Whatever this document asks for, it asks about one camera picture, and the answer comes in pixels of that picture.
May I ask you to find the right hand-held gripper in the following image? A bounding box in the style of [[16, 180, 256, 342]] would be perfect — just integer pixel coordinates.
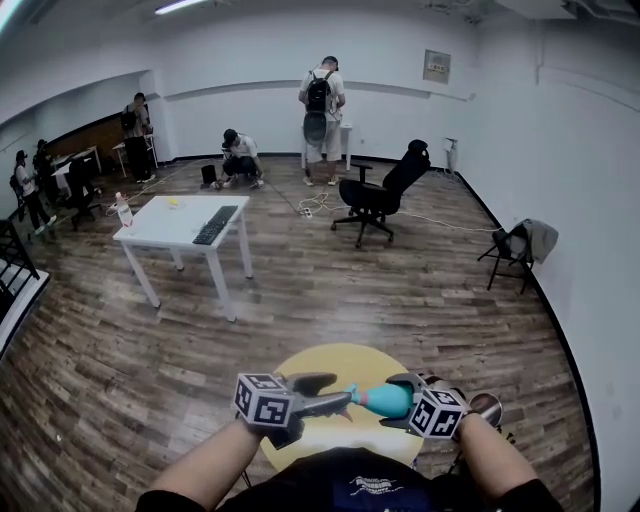
[[378, 373, 469, 441]]

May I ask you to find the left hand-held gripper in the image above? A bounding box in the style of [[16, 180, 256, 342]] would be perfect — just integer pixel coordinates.
[[233, 372, 354, 450]]

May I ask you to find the teal and pink toy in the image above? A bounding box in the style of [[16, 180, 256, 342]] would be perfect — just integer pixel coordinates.
[[367, 384, 414, 417]]

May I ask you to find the light blue plastic object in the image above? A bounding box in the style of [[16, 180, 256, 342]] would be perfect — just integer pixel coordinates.
[[342, 383, 374, 424]]

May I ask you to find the person's right forearm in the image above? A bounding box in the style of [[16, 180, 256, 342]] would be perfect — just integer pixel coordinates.
[[457, 412, 539, 494]]

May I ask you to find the person's left forearm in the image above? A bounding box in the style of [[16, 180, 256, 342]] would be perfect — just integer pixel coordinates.
[[149, 419, 269, 512]]

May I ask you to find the clear plastic bottle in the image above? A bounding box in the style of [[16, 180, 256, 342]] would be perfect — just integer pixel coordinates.
[[114, 192, 134, 227]]

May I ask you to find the person's right hand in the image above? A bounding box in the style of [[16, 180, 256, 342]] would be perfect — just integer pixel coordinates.
[[423, 374, 469, 406]]

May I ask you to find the yellow round table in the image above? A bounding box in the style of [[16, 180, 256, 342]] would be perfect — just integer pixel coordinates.
[[258, 343, 426, 471]]

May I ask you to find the shiny metal cylinder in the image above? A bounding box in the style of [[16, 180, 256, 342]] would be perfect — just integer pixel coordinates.
[[469, 393, 505, 429]]

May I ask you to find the person's dark printed t-shirt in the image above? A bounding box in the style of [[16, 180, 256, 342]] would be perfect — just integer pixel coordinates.
[[137, 446, 566, 512]]

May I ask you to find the black folding chair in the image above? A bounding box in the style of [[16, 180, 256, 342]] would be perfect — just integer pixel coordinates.
[[477, 222, 537, 295]]

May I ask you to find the black keyboard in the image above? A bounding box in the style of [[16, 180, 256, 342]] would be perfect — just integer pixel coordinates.
[[192, 205, 239, 246]]

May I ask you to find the black office chair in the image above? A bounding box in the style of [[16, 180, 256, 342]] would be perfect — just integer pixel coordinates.
[[330, 139, 432, 249]]

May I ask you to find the grey jacket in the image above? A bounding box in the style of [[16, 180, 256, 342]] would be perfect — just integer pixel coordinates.
[[517, 218, 560, 265]]

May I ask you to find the white square table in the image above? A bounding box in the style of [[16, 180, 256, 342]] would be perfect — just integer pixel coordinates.
[[112, 194, 254, 323]]

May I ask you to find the small white table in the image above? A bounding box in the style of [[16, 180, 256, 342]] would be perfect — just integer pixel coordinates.
[[300, 123, 354, 171]]

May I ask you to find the black backpack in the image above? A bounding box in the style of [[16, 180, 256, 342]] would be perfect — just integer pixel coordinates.
[[303, 69, 334, 146]]

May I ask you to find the black swivel chair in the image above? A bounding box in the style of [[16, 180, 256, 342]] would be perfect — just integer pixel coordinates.
[[67, 157, 101, 231]]

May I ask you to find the white folding table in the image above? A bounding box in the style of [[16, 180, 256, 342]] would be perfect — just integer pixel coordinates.
[[112, 134, 159, 179]]

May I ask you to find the long ceiling light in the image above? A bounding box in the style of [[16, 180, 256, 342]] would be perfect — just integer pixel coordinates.
[[0, 0, 21, 34], [154, 0, 211, 15]]

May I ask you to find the grey wall panel box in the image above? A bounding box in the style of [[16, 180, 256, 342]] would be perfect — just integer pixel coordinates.
[[423, 48, 452, 84]]

